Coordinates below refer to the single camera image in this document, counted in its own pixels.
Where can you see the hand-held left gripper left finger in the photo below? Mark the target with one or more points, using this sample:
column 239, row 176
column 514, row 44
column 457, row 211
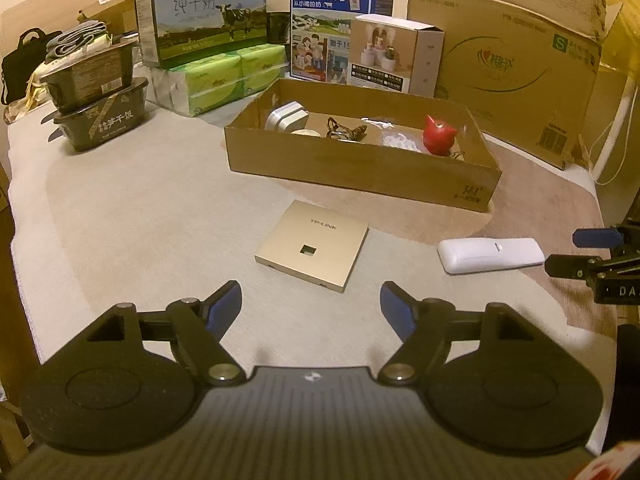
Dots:
column 222, row 305

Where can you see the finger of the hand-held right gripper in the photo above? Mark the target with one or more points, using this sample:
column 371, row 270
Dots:
column 567, row 265
column 595, row 236

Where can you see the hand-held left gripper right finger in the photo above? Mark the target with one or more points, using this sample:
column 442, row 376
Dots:
column 397, row 307

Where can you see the white remote control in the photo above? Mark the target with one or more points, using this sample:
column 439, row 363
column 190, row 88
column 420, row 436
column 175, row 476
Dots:
column 490, row 255

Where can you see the gold square wall panel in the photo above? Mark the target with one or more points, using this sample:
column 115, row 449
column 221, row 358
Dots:
column 312, row 245

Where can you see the red round toy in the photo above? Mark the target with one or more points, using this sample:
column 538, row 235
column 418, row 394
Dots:
column 440, row 135

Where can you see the cream round container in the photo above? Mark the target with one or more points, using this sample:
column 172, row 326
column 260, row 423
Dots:
column 305, row 132

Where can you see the white pole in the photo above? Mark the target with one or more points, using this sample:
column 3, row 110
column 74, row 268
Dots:
column 614, row 130

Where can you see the white grey plug adapter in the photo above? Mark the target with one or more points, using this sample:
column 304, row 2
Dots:
column 285, row 117

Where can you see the large brown cardboard carton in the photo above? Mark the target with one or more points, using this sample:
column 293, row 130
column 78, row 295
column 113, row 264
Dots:
column 500, row 60

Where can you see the dark instant meal box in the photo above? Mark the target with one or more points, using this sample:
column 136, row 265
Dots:
column 105, row 117
column 87, row 80

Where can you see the yellow plastic bag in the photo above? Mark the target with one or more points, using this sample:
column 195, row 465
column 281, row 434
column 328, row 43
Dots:
column 622, row 15

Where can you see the green tissue multipack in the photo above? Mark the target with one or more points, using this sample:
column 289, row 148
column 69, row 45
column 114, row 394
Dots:
column 215, row 80

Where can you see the white product box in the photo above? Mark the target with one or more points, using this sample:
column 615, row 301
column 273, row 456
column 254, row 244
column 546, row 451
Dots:
column 390, row 55

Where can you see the green milk carton box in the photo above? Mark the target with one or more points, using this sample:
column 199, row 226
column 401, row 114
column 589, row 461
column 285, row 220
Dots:
column 200, row 15

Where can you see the blue milk carton box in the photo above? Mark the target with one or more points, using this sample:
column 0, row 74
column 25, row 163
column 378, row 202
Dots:
column 320, row 25

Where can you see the folded grey cloths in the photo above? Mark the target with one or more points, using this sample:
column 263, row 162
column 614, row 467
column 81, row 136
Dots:
column 75, row 42

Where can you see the black bag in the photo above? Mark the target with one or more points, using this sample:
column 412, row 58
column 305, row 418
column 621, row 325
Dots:
column 22, row 67

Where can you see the plain brown cardboard box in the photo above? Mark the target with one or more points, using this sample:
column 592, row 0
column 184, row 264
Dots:
column 112, row 12

